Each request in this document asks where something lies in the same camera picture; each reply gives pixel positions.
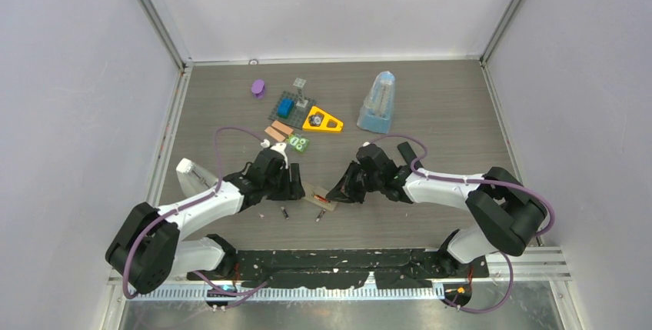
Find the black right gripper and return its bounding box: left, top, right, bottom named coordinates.
left=326, top=161, right=383, bottom=205

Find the white remote control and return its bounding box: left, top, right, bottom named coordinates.
left=302, top=182, right=338, bottom=212

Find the red battery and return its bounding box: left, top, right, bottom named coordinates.
left=312, top=194, right=330, bottom=203

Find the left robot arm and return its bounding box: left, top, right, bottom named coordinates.
left=105, top=144, right=305, bottom=299

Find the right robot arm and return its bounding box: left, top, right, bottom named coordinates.
left=326, top=142, right=548, bottom=277

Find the black remote control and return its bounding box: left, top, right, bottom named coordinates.
left=397, top=142, right=417, bottom=165

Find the green monster toy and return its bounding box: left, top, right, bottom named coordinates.
left=288, top=134, right=310, bottom=153

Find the tan wooden block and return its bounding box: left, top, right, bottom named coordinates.
left=264, top=126, right=286, bottom=142
left=271, top=121, right=294, bottom=136

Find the yellow triangular toy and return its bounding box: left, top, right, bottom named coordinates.
left=301, top=105, right=344, bottom=134

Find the grey building brick plate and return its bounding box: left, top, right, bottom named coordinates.
left=268, top=91, right=317, bottom=129

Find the blue building brick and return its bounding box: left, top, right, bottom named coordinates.
left=277, top=98, right=294, bottom=118

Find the blue translucent metronome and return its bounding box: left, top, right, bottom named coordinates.
left=357, top=71, right=395, bottom=134

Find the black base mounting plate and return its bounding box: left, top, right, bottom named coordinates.
left=202, top=248, right=489, bottom=289

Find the purple cap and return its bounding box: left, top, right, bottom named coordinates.
left=251, top=79, right=266, bottom=99

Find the grey brick post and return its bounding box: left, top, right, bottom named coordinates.
left=293, top=78, right=308, bottom=108

